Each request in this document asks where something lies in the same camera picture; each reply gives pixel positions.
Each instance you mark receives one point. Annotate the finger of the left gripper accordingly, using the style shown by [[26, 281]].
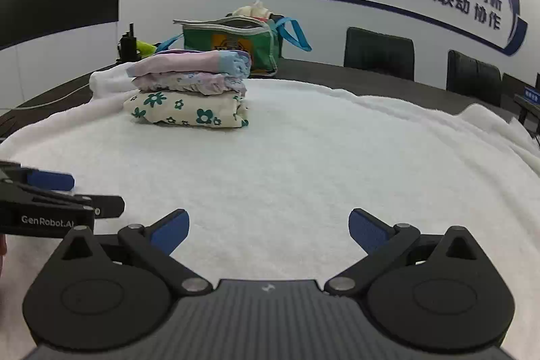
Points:
[[104, 206]]

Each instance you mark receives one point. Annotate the yellow-green small object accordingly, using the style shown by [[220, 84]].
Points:
[[144, 49]]

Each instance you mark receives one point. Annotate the person's left hand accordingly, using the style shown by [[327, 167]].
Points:
[[3, 251]]

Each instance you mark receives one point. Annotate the white towel blanket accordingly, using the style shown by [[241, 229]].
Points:
[[272, 200]]

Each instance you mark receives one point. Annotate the black office chair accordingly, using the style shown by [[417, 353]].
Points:
[[380, 53], [473, 78]]

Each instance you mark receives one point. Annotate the folded purple floral garment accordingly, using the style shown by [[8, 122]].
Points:
[[204, 83]]

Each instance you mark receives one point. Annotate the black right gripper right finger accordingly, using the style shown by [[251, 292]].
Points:
[[433, 293]]

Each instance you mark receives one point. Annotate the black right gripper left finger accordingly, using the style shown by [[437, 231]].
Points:
[[104, 292]]

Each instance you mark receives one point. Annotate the green zipper storage bag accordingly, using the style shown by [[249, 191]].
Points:
[[262, 39]]

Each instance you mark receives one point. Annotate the pink blue purple-trimmed garment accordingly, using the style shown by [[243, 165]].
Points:
[[234, 63]]

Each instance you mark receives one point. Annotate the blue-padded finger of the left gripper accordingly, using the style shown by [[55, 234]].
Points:
[[40, 179]]

